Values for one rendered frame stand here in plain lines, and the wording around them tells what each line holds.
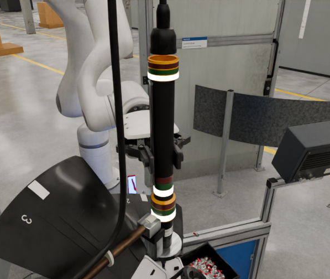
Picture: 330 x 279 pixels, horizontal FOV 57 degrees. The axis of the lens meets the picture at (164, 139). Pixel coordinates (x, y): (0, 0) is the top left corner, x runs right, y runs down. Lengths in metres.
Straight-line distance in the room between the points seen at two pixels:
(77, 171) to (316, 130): 0.86
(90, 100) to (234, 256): 0.96
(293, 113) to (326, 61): 4.32
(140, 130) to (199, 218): 2.04
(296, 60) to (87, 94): 6.33
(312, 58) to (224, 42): 4.36
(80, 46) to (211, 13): 1.55
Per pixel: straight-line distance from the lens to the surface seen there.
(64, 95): 1.08
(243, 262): 1.45
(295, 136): 1.12
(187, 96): 2.50
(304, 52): 6.77
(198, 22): 2.39
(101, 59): 0.70
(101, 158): 1.20
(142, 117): 0.58
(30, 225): 0.51
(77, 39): 1.01
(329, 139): 1.17
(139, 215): 0.78
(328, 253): 2.56
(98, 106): 0.67
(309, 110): 2.41
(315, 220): 2.78
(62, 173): 0.56
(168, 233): 0.58
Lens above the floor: 1.72
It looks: 28 degrees down
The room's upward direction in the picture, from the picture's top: straight up
